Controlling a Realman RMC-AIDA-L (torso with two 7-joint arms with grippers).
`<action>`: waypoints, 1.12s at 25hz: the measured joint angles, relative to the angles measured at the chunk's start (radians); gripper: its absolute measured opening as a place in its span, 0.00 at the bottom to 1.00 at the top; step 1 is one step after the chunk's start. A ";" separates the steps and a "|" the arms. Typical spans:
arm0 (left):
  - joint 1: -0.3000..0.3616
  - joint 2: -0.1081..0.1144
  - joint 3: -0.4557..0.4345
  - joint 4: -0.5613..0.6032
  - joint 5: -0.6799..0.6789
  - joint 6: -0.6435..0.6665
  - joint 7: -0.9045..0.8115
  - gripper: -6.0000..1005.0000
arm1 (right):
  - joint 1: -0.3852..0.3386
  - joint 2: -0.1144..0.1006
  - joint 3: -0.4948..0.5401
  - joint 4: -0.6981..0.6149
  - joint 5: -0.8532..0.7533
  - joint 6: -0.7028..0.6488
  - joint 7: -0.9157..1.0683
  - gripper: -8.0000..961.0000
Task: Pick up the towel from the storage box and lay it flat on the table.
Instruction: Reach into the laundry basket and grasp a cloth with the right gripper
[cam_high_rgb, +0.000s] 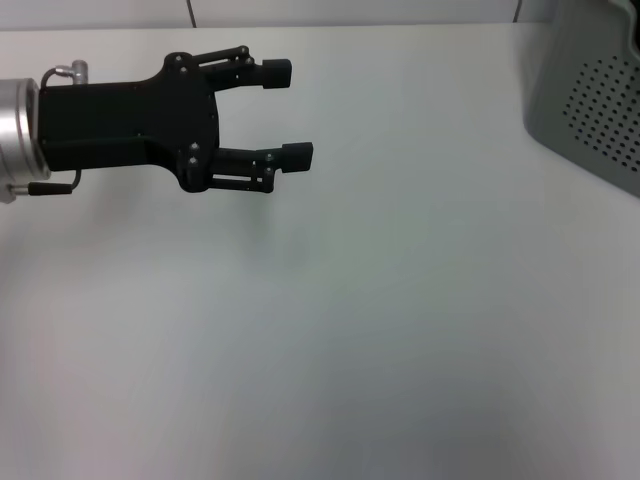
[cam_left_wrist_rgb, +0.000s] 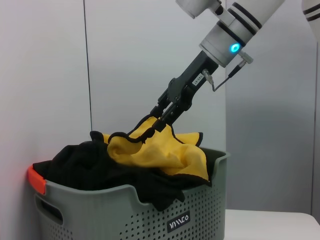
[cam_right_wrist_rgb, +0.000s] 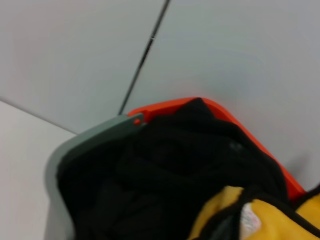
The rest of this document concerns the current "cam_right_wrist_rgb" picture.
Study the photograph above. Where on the grey-green perforated storage basket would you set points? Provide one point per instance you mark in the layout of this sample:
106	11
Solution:
53	175

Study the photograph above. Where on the yellow towel with black trim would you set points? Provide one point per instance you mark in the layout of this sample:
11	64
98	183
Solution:
275	220

